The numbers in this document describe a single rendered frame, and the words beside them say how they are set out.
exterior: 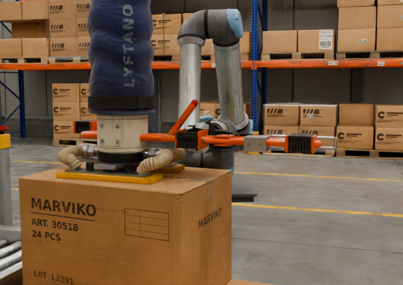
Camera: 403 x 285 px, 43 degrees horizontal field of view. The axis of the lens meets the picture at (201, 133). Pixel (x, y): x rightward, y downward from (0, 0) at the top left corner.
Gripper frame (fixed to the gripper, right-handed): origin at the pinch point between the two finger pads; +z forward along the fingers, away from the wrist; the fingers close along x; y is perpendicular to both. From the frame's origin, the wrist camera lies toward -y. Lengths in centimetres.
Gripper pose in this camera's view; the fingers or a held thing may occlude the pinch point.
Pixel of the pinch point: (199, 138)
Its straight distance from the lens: 162.0
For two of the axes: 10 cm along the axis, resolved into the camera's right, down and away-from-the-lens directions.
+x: 0.0, -10.0, -0.9
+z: -3.3, 0.8, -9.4
